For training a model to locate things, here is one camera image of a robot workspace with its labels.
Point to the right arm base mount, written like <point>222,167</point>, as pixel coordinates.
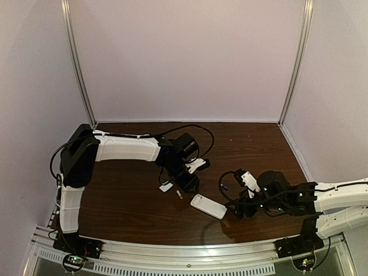
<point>301,249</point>

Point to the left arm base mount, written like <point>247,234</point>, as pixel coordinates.
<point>79,251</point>

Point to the white battery cover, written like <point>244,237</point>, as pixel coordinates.
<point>165,187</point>

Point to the aluminium corner post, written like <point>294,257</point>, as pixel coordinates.
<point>67,17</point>
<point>306,24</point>

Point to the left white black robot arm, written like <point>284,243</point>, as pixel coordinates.
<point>87,146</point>

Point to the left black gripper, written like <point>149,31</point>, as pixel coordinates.
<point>187,185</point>

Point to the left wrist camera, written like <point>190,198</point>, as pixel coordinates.
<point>197,164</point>

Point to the white remote control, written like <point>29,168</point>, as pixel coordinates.
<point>208,206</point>

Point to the left aluminium corner post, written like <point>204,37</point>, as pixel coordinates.
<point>67,17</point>

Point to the gold AAA battery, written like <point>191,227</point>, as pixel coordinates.
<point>179,194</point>

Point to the right aluminium corner post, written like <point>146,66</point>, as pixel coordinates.
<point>306,24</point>

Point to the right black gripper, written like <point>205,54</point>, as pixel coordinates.
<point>239,206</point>

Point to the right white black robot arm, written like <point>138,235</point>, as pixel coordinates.
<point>328,208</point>

